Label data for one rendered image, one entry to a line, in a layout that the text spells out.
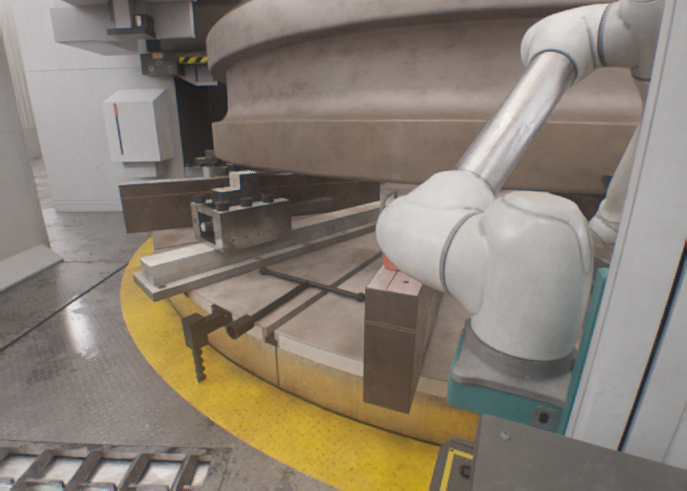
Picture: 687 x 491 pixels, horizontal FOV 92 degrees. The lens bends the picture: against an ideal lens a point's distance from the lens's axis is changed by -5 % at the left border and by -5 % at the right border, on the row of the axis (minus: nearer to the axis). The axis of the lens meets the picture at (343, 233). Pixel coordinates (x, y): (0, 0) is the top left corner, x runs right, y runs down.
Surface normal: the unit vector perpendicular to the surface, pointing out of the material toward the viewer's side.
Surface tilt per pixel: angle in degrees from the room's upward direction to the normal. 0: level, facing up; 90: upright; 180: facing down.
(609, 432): 90
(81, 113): 90
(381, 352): 90
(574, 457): 0
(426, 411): 90
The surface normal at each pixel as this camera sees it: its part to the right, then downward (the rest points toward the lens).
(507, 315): -0.70, 0.25
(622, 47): -0.54, 0.76
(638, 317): -0.43, 0.27
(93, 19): 0.01, 0.29
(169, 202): 0.40, 0.27
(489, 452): 0.00, -0.96
